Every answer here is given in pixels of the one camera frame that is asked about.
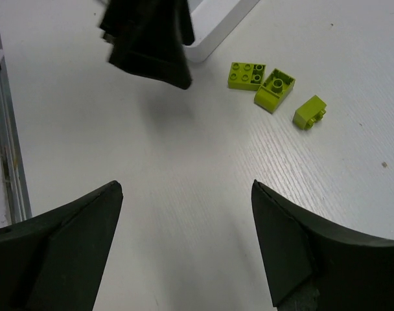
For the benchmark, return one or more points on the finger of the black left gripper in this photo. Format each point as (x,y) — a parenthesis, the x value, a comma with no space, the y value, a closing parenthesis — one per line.
(148,38)

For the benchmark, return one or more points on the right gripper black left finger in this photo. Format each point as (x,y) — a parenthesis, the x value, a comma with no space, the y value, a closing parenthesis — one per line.
(56,260)

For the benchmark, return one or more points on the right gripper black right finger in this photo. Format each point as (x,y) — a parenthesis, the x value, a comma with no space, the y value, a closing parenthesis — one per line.
(312,263)

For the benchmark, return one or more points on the small lime lego brick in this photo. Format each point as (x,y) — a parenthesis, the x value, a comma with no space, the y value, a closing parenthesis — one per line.
(311,112)

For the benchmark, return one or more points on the white divided plastic tray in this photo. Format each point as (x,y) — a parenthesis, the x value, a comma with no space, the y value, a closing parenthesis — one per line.
(213,21)

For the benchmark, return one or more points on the aluminium rail frame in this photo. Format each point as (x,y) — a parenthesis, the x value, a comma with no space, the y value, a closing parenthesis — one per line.
(17,203)

